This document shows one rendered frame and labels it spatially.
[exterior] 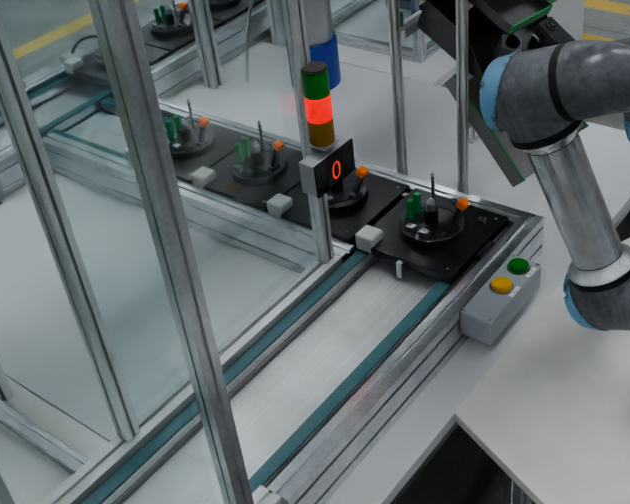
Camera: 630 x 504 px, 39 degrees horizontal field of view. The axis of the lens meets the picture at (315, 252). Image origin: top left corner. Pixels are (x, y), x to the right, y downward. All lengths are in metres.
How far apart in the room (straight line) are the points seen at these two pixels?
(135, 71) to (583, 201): 0.84
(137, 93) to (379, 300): 1.07
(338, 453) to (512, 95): 0.66
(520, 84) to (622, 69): 0.14
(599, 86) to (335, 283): 0.76
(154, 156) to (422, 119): 1.72
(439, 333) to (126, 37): 1.02
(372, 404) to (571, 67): 0.66
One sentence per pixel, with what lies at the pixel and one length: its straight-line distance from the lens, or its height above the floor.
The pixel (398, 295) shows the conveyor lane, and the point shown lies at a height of 0.92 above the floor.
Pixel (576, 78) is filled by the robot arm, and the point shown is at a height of 1.52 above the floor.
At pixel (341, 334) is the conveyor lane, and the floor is 0.92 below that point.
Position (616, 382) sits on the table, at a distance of 1.80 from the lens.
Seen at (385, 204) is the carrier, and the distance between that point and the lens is 2.05.
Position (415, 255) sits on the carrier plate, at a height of 0.97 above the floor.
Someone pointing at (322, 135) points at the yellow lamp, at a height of 1.29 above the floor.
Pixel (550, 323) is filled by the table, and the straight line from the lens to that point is 1.90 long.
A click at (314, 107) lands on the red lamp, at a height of 1.35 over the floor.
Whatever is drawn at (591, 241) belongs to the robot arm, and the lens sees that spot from 1.54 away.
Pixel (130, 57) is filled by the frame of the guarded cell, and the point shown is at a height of 1.79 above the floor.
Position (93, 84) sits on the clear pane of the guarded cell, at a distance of 0.88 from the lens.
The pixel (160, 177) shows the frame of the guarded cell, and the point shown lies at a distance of 0.94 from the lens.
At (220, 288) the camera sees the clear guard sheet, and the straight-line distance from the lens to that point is 1.67.
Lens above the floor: 2.14
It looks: 37 degrees down
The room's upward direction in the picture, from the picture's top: 8 degrees counter-clockwise
